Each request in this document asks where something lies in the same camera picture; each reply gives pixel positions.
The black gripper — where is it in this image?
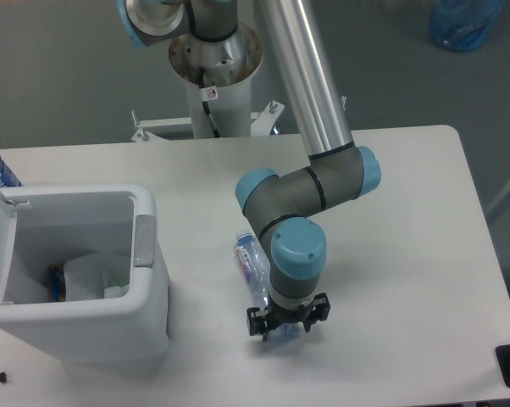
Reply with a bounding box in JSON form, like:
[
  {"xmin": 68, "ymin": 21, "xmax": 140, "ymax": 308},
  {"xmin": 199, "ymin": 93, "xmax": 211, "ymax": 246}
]
[{"xmin": 247, "ymin": 293, "xmax": 330, "ymax": 342}]

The clear plastic water bottle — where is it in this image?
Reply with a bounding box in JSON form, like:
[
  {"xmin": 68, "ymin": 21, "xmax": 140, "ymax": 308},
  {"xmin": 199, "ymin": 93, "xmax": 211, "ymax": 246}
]
[{"xmin": 234, "ymin": 229, "xmax": 302, "ymax": 346}]

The white plastic bag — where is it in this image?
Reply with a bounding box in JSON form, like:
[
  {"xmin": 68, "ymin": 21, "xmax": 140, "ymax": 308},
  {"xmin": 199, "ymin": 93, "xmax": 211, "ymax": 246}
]
[{"xmin": 64, "ymin": 252, "xmax": 130, "ymax": 302}]

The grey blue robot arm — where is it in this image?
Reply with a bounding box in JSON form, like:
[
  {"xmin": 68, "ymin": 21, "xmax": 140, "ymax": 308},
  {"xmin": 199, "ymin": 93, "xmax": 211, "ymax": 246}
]
[{"xmin": 117, "ymin": 1, "xmax": 381, "ymax": 337}]

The white trash can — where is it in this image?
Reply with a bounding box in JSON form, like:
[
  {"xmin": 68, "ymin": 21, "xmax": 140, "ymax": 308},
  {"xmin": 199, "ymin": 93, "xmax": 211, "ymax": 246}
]
[{"xmin": 0, "ymin": 184, "xmax": 170, "ymax": 363}]

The colourful snack wrapper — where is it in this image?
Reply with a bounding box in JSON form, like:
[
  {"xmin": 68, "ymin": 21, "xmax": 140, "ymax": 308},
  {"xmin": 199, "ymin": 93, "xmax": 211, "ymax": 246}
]
[{"xmin": 48, "ymin": 265, "xmax": 66, "ymax": 302}]

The blue plastic bag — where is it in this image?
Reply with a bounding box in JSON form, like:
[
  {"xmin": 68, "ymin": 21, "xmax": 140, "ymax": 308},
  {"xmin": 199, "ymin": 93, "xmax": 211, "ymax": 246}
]
[{"xmin": 428, "ymin": 0, "xmax": 506, "ymax": 53}]

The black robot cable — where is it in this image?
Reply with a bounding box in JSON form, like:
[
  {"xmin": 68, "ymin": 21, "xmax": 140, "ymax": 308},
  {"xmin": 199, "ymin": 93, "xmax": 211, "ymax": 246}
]
[{"xmin": 197, "ymin": 66, "xmax": 221, "ymax": 139}]

